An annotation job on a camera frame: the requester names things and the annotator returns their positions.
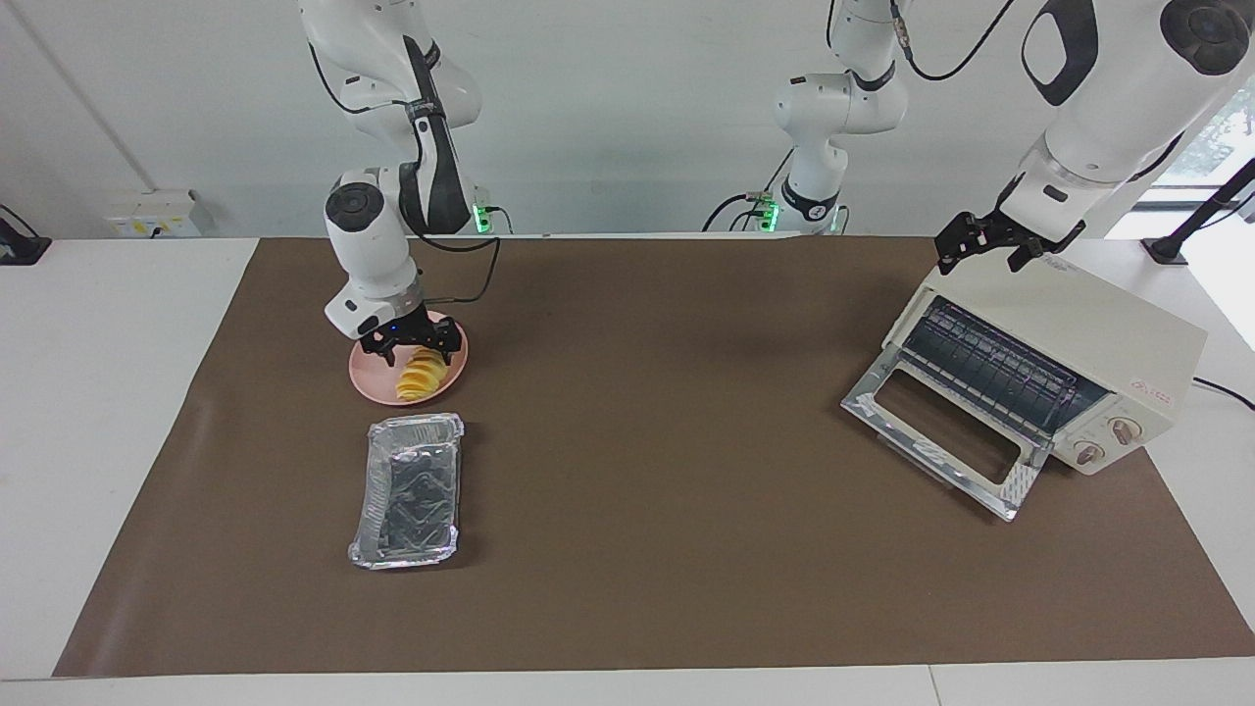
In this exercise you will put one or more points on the yellow sliced bread loaf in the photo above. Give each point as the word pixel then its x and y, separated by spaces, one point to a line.
pixel 420 378

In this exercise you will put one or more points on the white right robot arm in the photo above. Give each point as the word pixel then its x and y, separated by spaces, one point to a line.
pixel 368 255

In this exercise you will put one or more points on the aluminium foil tray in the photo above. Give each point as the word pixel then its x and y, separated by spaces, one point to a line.
pixel 412 495

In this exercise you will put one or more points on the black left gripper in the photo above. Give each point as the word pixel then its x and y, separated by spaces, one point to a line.
pixel 1010 232

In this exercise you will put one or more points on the pink round plate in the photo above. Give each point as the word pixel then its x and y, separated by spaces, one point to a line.
pixel 368 378

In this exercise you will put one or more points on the brown table mat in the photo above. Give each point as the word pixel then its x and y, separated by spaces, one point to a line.
pixel 637 549

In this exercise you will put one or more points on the white wall socket box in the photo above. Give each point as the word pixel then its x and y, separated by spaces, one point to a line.
pixel 157 216

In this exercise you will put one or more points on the bright window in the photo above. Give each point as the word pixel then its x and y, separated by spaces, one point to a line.
pixel 1221 137

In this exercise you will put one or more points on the black pole stand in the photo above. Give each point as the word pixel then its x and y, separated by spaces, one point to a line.
pixel 1167 247

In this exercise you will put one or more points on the cream oven knob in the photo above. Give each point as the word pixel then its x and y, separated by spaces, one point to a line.
pixel 1126 431
pixel 1089 453

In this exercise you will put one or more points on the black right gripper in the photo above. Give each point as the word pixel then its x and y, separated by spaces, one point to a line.
pixel 412 331

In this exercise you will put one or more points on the glass oven door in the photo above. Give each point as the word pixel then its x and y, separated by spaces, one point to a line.
pixel 941 427

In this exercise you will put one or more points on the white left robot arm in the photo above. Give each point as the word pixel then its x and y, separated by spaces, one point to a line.
pixel 1108 98

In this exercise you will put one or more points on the cream toaster oven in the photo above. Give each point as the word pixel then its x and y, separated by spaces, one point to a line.
pixel 1069 304

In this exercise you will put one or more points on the black table clamp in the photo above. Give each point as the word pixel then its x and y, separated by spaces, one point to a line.
pixel 20 245

